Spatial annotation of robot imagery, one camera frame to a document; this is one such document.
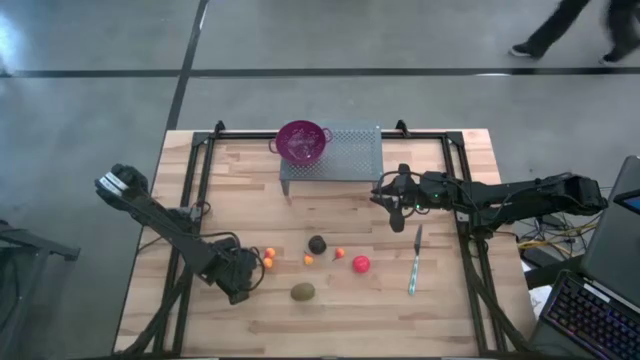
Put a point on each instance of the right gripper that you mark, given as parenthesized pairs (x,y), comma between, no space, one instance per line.
(430,192)

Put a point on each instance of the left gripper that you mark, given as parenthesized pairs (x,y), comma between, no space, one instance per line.
(235,270)

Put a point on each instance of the yellow-orange pear with stem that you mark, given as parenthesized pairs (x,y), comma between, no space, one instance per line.
(267,263)

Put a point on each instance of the orange round fruit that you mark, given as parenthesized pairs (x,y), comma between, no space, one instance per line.
(270,252)

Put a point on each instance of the brown-green kiwi fruit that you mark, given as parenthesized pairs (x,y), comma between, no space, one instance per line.
(302,291)

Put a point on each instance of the small orange-red pear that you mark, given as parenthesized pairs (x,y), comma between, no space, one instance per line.
(339,253)

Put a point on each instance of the small yellow-orange fruit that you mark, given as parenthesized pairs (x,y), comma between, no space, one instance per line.
(308,259)

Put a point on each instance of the black round plum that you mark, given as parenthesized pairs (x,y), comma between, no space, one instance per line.
(317,244)

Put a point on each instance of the purple plastic colander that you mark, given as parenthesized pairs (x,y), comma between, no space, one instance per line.
(300,142)

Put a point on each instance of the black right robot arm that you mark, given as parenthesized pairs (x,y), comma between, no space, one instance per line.
(525,195)

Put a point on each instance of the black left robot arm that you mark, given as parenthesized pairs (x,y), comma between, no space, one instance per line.
(165,225)

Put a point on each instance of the grey perforated metal shelf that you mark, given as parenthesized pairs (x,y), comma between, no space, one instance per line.
(355,160)

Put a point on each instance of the black power brick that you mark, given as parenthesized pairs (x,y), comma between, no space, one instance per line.
(551,220)

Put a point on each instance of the white paper sheet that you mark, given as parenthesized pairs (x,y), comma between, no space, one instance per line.
(539,302)

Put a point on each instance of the dark grey stand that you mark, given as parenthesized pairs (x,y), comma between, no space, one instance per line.
(30,250)

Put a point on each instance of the grey laptop with lit keyboard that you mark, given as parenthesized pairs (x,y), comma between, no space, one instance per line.
(610,250)

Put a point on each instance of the person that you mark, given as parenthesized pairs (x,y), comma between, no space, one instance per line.
(555,25)

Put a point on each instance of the blue-screen monitor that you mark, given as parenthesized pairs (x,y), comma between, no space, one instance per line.
(631,202)

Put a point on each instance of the black aluminium table frame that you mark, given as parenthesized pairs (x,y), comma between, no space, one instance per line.
(240,135)

